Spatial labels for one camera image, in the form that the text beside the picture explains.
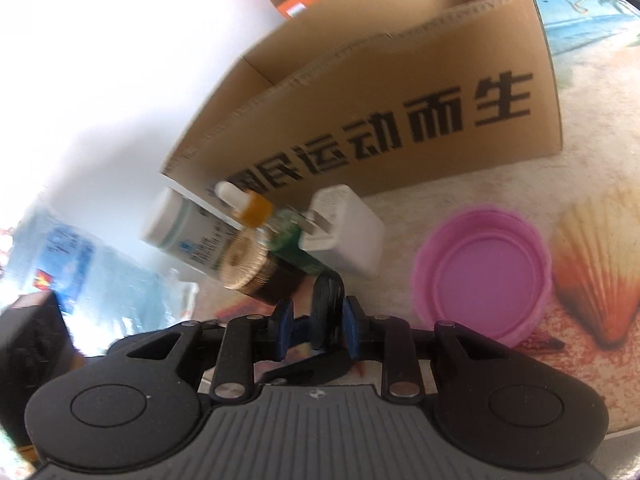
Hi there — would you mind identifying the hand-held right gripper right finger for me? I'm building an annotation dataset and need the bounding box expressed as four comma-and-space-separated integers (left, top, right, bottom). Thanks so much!
342, 296, 506, 402

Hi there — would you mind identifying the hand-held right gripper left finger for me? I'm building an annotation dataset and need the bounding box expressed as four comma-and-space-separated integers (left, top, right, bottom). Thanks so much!
125, 300, 297, 402

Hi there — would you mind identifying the black oval plastic case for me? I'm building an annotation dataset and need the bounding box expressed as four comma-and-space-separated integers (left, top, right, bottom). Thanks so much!
312, 270, 346, 352

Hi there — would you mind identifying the dark jar with gold lid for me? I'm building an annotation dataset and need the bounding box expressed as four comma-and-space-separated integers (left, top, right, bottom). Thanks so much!
220, 232, 316, 306

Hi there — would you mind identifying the white plug charger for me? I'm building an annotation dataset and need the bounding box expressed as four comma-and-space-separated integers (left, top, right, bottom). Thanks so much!
295, 187, 386, 278

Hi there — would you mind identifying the green dropper bottle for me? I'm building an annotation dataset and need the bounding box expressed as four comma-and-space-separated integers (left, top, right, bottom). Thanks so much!
215, 181, 326, 276

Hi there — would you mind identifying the pink plastic lid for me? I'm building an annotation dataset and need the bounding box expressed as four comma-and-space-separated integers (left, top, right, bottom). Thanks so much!
411, 206, 553, 346

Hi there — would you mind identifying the white pill bottle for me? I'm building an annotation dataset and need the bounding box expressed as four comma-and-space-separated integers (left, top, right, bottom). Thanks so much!
141, 190, 251, 281

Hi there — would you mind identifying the large brown cardboard box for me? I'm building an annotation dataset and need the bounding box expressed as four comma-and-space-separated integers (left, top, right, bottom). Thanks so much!
160, 0, 563, 201

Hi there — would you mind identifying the blue water jug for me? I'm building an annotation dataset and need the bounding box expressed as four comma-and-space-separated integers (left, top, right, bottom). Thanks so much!
0, 200, 201, 331

